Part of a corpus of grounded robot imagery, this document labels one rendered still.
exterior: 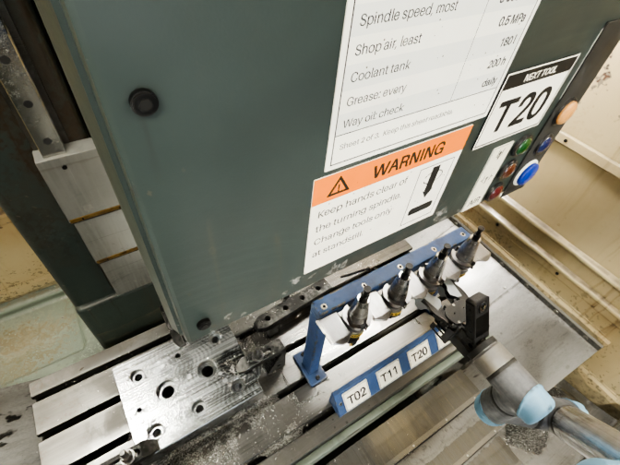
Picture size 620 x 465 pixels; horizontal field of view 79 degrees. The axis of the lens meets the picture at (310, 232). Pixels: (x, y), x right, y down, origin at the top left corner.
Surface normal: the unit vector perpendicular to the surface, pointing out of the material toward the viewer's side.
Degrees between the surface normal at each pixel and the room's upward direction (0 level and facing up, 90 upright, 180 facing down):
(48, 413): 0
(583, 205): 90
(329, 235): 90
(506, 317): 24
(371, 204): 90
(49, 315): 0
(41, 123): 90
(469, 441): 8
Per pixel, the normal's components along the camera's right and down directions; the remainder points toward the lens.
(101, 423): 0.07, -0.66
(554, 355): -0.28, -0.46
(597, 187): -0.84, 0.35
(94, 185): 0.54, 0.66
